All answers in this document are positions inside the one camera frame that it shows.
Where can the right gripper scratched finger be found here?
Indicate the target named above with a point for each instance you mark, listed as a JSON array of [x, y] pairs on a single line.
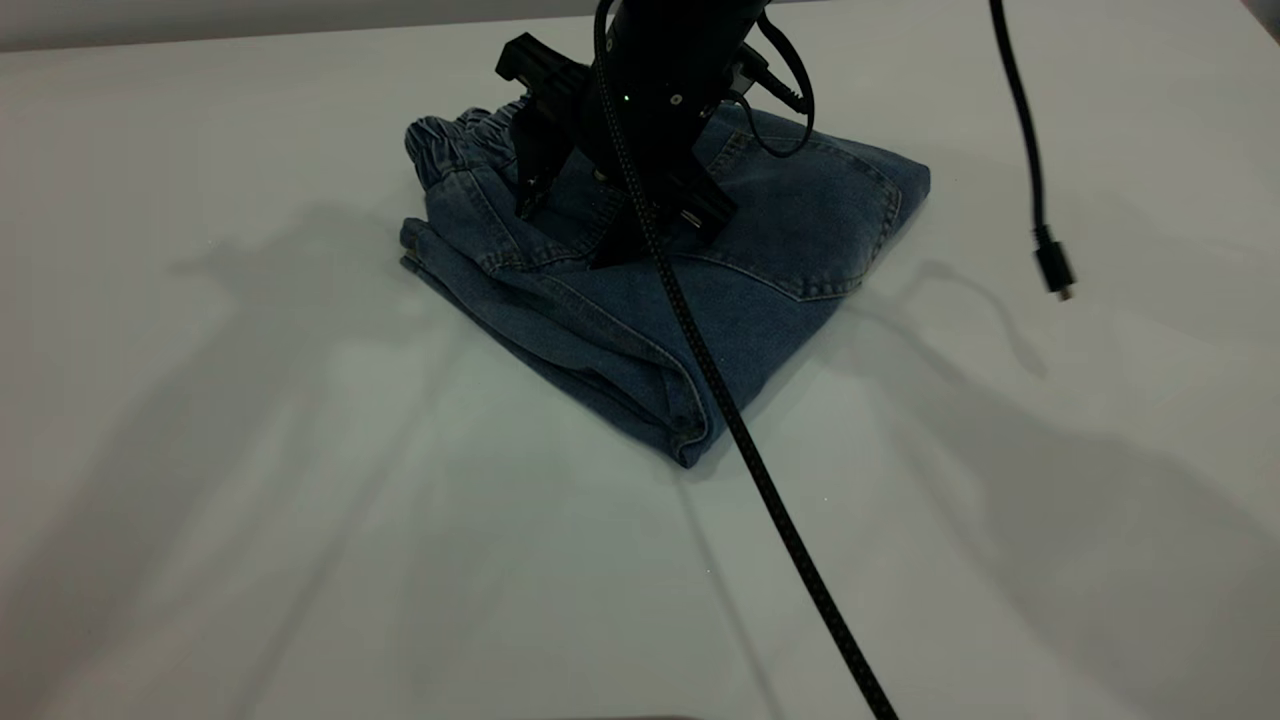
[[690, 195]]

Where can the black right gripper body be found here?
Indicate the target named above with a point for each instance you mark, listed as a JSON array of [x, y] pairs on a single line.
[[660, 60]]

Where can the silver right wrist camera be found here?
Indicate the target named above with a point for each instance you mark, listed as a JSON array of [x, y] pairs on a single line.
[[752, 78]]

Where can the blue denim shorts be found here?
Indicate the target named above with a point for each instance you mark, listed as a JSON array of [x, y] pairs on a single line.
[[780, 230]]

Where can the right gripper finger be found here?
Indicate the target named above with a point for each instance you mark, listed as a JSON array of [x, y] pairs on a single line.
[[545, 120]]

